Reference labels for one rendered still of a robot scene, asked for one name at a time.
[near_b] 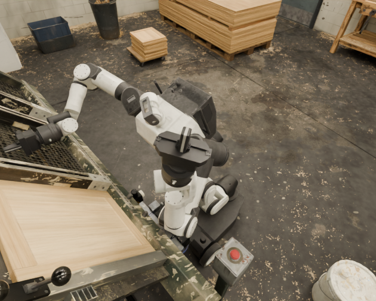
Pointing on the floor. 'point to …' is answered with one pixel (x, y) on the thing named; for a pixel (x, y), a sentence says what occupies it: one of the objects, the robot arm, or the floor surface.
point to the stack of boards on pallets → (224, 22)
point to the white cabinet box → (0, 46)
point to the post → (221, 286)
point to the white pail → (348, 283)
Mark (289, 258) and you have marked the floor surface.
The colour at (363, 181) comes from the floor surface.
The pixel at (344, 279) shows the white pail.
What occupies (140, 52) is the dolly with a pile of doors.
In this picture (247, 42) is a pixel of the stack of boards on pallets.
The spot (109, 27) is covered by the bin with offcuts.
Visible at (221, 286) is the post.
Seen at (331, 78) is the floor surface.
